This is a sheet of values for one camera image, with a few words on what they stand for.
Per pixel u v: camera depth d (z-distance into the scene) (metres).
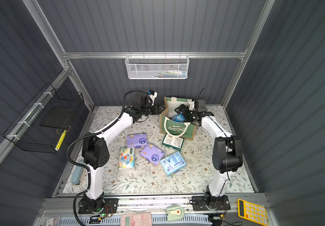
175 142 0.92
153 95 0.81
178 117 1.00
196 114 0.72
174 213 0.65
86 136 0.52
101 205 0.71
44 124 0.73
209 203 0.67
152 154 0.87
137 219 0.68
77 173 0.81
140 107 0.72
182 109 0.83
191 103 0.87
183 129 0.93
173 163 0.83
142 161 0.89
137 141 0.94
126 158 0.85
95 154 0.52
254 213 0.71
